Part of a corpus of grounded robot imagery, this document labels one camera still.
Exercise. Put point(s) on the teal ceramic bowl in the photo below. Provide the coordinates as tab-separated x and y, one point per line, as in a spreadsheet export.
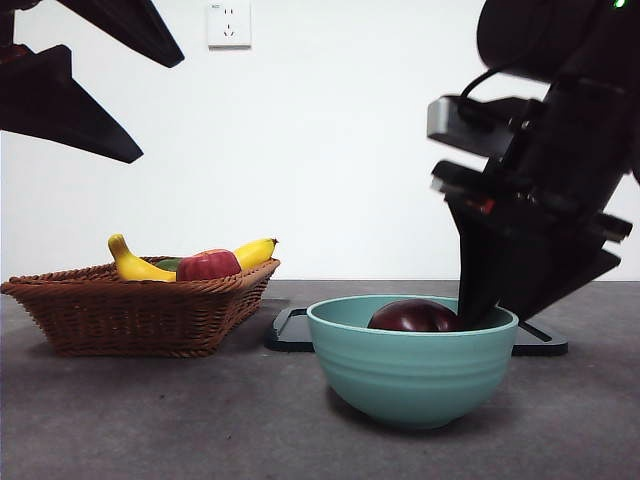
415	375

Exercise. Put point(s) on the yellow banana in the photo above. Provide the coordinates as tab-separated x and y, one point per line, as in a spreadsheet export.
135	270

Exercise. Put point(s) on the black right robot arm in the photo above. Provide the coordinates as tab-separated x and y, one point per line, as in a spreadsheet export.
540	30

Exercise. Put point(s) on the green fruit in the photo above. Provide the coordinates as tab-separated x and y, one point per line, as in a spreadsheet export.
169	265

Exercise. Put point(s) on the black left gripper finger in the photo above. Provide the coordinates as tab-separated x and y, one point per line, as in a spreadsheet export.
130	25
50	110

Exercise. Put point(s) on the white wall socket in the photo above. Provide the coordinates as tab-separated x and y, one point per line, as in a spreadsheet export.
230	25

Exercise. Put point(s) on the black rectangular tray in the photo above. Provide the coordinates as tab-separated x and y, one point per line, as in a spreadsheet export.
290	335

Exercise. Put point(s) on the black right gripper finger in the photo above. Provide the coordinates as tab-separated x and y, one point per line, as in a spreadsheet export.
560	275
480	260

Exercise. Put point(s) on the brown wicker basket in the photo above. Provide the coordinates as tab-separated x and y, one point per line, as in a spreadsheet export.
125	320

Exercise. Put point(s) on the pale grey camera box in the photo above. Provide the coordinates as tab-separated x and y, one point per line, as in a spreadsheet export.
450	120

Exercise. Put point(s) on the red apple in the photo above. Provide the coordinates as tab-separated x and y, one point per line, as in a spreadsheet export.
210	265

